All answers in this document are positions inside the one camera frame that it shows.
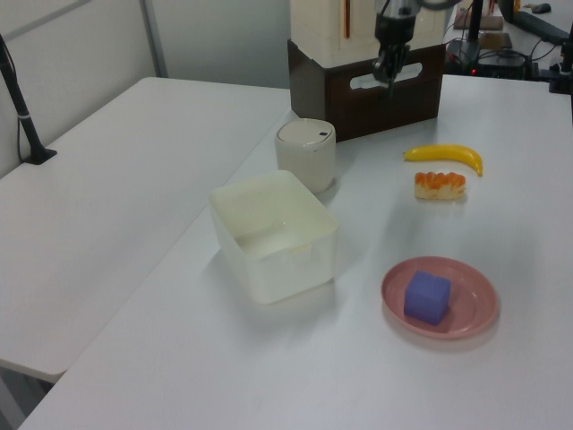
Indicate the black Franka gripper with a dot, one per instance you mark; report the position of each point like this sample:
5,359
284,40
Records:
396,27

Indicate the brown drawer cabinet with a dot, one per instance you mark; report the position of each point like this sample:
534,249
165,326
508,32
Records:
309,80

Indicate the cream plastic storage unit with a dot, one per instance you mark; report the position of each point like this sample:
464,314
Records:
322,27

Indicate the black stand with base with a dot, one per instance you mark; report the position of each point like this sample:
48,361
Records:
473,27

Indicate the yellow toy banana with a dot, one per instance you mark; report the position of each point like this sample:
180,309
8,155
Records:
447,151

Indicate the black electronics box red light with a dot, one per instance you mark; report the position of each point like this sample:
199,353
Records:
499,67

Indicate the brown cardboard box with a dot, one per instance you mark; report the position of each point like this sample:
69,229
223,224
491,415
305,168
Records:
496,40

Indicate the small beige lidded trash can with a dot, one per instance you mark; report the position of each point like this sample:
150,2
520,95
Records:
306,154

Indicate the orange topped toy cake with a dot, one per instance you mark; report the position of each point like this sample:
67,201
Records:
441,186

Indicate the dark computer mouse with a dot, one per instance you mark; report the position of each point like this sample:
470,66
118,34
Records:
541,7

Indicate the white rectangular plastic bin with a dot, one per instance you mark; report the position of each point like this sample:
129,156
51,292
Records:
286,264

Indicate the purple cube block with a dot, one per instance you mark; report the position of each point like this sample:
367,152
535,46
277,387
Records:
425,298

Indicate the pink plastic plate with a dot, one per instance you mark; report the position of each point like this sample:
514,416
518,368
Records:
474,291

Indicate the black clamp mount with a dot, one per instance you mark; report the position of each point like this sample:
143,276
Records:
561,71

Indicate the black camera pole with base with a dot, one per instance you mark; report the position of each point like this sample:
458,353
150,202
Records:
27,125

